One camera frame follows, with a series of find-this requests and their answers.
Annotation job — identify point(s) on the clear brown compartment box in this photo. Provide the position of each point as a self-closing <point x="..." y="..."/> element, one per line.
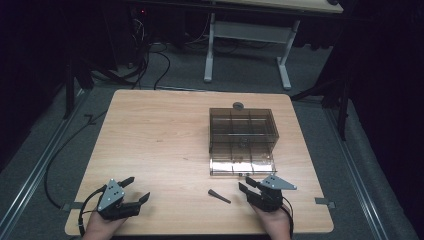
<point x="242" y="140"/>

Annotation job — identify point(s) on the round grey table grommet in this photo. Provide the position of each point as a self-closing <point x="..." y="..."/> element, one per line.
<point x="238" y="106"/>

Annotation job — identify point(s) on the black metal stand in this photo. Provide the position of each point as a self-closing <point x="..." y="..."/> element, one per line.
<point x="69" y="90"/>
<point x="343" y="106"/>

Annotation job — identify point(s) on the person's right hand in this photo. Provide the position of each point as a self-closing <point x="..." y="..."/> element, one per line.
<point x="273" y="223"/>

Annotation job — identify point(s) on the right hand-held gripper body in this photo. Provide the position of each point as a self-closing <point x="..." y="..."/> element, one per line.
<point x="270" y="196"/>

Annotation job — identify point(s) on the grey metal floor rail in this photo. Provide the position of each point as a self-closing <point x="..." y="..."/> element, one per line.
<point x="36" y="170"/>
<point x="358" y="173"/>

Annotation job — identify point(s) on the desk with white legs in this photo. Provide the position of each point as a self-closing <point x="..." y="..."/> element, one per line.
<point x="248" y="31"/>

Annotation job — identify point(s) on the grey metal table bracket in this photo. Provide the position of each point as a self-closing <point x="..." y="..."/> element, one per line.
<point x="70" y="206"/>
<point x="325" y="201"/>

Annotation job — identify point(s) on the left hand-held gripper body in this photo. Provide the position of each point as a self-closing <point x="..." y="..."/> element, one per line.
<point x="111" y="196"/>

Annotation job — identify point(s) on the person's left hand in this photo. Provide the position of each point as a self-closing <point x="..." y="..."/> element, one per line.
<point x="100" y="228"/>

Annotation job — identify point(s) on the small dark wedge stick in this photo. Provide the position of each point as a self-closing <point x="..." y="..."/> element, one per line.
<point x="218" y="196"/>

